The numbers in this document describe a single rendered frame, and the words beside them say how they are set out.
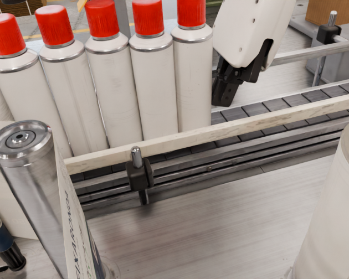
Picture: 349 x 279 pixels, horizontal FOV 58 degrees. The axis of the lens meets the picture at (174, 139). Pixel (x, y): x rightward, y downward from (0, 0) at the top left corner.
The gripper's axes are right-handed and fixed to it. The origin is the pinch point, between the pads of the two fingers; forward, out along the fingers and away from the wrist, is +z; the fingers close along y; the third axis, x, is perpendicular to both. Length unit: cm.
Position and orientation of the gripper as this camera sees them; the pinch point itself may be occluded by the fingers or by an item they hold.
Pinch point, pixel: (222, 91)
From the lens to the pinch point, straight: 46.8
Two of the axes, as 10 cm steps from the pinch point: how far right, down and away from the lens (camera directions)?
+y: 2.8, 6.0, -7.5
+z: -2.8, 8.0, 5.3
